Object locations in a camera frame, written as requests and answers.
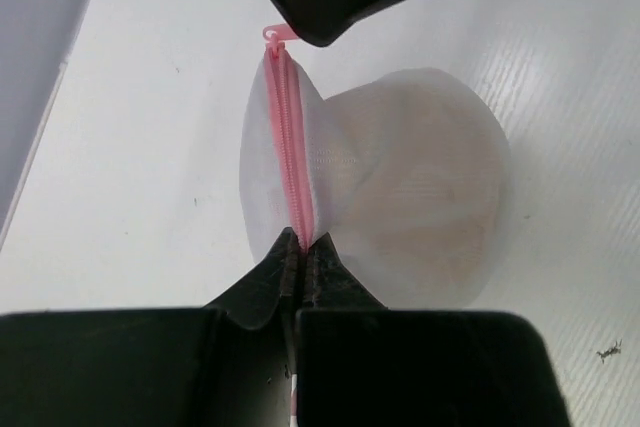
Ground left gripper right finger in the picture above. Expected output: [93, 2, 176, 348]
[295, 238, 570, 426]

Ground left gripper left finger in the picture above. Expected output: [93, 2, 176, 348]
[1, 230, 300, 426]

